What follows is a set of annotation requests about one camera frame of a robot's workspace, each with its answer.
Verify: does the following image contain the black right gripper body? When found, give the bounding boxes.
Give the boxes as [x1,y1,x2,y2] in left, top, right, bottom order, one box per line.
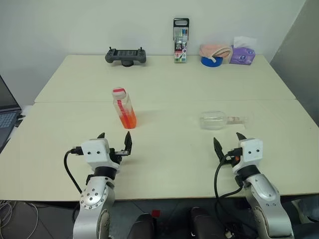
[222,147,241,165]

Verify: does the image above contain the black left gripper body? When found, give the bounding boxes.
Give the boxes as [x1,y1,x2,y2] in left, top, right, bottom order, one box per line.
[109,148,131,165]

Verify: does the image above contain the bottle with orange liquid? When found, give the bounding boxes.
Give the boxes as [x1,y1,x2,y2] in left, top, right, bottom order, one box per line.
[111,87,138,130]

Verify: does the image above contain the clear wine glass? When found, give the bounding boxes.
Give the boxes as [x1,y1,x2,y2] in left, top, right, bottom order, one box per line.
[199,110,250,131]

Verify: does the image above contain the white bottle cap red tape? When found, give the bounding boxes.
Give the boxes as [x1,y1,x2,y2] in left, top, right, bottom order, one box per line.
[111,87,127,101]

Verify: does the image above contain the dark rounded shape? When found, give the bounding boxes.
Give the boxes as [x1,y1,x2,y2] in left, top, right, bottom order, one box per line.
[190,207,223,239]
[134,213,157,239]

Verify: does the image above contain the blue tape roll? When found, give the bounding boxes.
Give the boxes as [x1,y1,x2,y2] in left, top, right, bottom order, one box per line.
[200,55,223,68]

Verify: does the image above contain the purple tissue pack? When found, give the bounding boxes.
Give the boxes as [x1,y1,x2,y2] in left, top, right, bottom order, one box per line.
[229,36,258,66]

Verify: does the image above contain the grey handheld remote controller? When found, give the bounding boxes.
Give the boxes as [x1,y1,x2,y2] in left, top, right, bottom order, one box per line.
[104,46,148,68]

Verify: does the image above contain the pink towel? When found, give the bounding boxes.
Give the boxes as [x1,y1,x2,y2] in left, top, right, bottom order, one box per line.
[198,43,233,64]

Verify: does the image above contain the dark grey laptop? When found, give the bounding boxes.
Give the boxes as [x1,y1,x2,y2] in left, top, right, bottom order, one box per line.
[0,74,23,153]

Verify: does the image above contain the marker pen pack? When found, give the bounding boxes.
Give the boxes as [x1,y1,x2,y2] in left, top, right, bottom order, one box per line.
[172,17,190,64]

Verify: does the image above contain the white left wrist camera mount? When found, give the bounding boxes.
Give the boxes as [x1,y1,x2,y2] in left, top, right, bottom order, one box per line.
[81,138,121,173]

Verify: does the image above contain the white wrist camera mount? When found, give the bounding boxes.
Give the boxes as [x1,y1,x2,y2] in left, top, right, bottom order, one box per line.
[81,138,121,173]
[231,137,264,174]

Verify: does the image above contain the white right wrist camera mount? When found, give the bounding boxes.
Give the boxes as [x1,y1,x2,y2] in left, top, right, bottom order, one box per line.
[231,137,264,174]

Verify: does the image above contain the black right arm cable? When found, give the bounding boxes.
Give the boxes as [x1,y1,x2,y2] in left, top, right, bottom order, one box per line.
[214,147,247,226]

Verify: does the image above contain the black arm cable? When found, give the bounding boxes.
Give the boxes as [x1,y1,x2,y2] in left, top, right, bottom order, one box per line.
[64,146,84,222]
[214,147,247,226]

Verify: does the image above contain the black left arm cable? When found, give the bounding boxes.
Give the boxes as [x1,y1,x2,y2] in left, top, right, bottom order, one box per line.
[64,146,84,222]

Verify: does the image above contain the white cables on floor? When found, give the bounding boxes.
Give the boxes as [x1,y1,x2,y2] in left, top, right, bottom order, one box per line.
[0,200,39,229]

